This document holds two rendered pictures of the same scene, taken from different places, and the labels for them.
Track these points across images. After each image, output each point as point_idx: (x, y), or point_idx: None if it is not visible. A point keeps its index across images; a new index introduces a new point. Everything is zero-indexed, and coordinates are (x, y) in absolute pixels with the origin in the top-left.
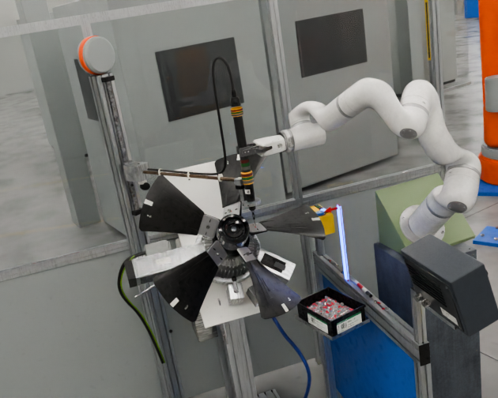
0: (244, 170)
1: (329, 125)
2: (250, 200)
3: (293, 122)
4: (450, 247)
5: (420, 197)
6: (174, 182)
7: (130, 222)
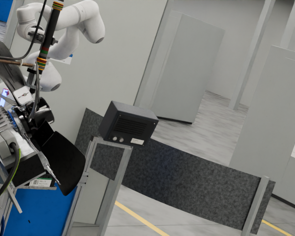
0: (46, 57)
1: (65, 26)
2: None
3: (33, 17)
4: (131, 105)
5: None
6: None
7: None
